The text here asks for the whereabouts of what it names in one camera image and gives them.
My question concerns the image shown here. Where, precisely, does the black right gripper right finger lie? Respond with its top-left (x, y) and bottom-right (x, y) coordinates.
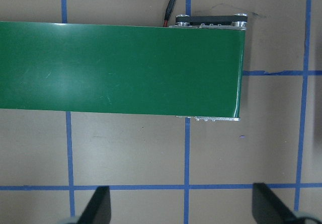
top-left (252, 183), bottom-right (301, 224)

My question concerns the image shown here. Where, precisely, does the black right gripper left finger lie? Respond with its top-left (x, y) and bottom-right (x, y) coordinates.
top-left (78, 186), bottom-right (111, 223)

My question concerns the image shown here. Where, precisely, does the green conveyor belt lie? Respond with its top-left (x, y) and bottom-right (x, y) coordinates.
top-left (1, 14), bottom-right (248, 121)

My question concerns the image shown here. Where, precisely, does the red conveyor power wire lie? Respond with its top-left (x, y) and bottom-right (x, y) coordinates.
top-left (163, 0), bottom-right (182, 28)

